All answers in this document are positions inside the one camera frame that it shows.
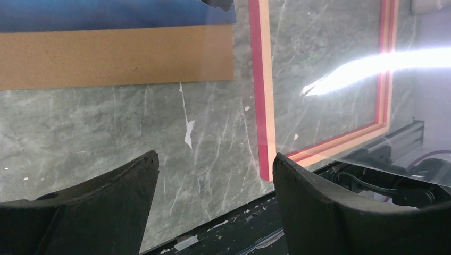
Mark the sunset landscape photo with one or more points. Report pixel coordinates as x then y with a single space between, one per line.
39 16

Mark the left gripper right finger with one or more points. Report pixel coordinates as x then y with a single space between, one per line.
320 217

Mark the wooden picture frame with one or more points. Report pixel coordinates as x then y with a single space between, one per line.
264 96

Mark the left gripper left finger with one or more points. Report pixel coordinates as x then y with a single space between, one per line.
104 215

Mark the brown backing board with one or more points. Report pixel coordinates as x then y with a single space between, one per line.
90 58

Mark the aluminium extrusion rail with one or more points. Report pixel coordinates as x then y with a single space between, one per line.
389 148

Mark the clear acrylic sheet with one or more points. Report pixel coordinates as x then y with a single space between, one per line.
325 64

